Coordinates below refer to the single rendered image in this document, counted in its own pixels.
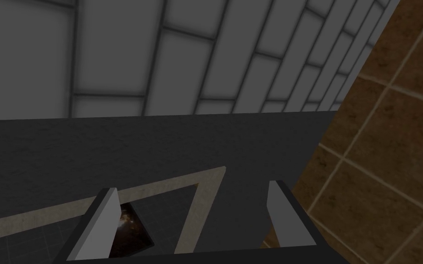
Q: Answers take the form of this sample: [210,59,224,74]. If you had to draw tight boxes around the beige rectangular frame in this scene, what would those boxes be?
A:
[0,165,228,255]

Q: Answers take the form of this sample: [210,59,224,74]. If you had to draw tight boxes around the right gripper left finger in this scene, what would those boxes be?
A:
[53,187,122,263]

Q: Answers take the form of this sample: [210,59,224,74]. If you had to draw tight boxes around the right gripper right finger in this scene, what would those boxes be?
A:
[266,179,330,249]

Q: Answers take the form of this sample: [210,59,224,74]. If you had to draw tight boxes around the black square with orange glow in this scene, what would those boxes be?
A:
[108,203,156,258]

